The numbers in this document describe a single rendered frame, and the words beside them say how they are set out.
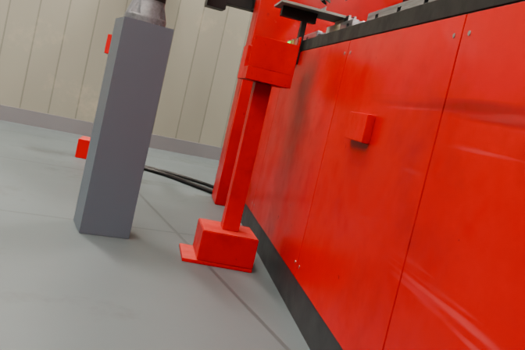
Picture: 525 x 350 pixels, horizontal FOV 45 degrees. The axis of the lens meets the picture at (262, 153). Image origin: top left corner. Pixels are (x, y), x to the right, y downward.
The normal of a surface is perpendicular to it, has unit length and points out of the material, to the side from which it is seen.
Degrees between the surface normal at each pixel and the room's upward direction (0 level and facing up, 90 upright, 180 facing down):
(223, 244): 90
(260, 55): 90
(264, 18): 90
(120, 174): 90
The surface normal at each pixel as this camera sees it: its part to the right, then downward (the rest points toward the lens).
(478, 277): -0.96, -0.21
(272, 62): 0.18, 0.11
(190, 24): 0.38, 0.16
